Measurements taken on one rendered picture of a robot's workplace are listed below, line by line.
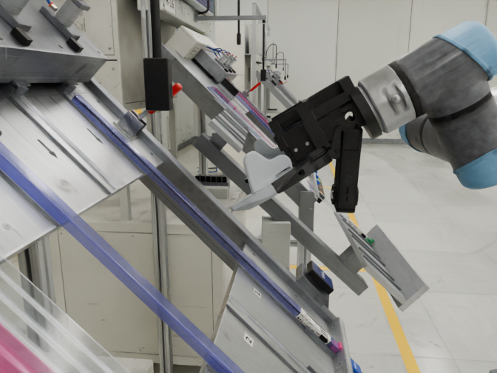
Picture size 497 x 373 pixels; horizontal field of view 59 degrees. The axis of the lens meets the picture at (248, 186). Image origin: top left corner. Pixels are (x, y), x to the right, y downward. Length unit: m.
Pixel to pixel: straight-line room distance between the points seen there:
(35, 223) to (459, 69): 0.46
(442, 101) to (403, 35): 7.72
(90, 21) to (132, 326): 1.08
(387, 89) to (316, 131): 0.09
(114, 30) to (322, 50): 6.72
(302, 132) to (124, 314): 1.33
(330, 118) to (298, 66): 7.51
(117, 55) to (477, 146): 1.19
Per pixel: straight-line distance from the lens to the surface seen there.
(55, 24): 0.64
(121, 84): 1.53
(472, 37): 0.58
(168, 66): 0.40
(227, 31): 5.06
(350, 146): 0.56
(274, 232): 0.92
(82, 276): 1.76
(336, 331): 0.72
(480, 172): 0.60
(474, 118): 0.58
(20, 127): 0.51
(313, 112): 0.56
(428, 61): 0.56
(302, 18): 8.13
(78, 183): 0.48
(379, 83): 0.55
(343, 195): 0.58
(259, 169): 0.52
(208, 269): 1.59
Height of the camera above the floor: 1.10
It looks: 13 degrees down
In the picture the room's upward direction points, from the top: straight up
